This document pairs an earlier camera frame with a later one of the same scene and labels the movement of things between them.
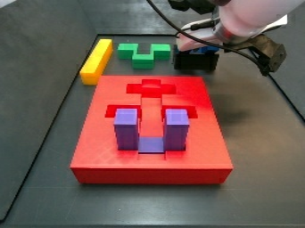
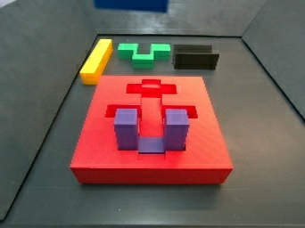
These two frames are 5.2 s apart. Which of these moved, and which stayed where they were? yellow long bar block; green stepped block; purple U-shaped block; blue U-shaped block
Moved: blue U-shaped block
Stayed: green stepped block; yellow long bar block; purple U-shaped block
